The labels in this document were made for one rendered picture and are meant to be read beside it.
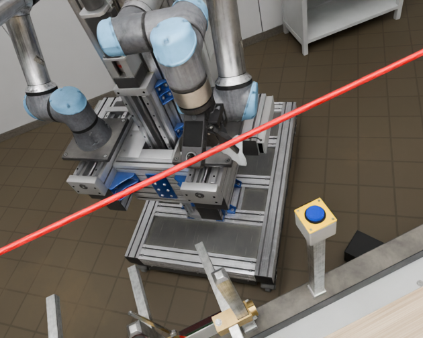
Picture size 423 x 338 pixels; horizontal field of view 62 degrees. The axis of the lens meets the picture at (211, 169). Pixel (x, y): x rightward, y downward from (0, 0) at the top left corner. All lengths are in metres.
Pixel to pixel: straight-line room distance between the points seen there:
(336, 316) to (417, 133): 1.63
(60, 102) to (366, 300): 1.28
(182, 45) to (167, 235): 1.62
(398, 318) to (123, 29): 0.97
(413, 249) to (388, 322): 0.39
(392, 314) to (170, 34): 0.89
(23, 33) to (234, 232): 1.36
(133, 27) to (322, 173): 1.88
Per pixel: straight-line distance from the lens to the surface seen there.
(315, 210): 0.84
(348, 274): 1.35
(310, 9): 3.69
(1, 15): 1.24
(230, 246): 1.97
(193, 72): 0.64
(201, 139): 0.70
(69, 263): 2.62
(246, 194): 2.12
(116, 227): 2.57
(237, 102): 1.09
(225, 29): 1.06
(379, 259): 1.39
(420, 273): 1.48
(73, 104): 1.37
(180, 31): 0.61
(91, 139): 1.46
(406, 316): 1.12
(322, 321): 1.38
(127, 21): 0.75
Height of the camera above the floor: 1.96
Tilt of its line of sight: 50 degrees down
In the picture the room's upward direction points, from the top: 22 degrees counter-clockwise
